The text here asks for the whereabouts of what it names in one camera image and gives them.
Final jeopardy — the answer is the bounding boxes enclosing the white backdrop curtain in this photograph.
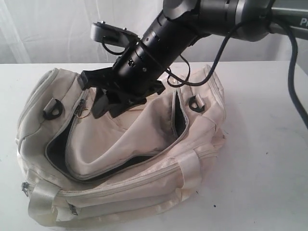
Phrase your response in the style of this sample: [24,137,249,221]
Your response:
[0,0,308,65]

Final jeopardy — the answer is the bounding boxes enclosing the cream white duffel bag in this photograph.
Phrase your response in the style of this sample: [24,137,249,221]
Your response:
[16,68,226,229]

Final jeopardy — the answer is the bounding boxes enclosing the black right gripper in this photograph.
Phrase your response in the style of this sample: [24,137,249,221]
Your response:
[78,61,165,119]

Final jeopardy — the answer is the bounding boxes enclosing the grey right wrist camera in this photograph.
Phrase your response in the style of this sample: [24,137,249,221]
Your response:
[90,22,138,48]

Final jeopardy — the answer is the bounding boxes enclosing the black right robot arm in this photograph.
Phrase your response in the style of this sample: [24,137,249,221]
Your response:
[78,0,308,118]

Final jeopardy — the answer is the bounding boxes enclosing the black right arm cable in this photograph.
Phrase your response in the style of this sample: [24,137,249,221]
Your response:
[102,14,308,128]

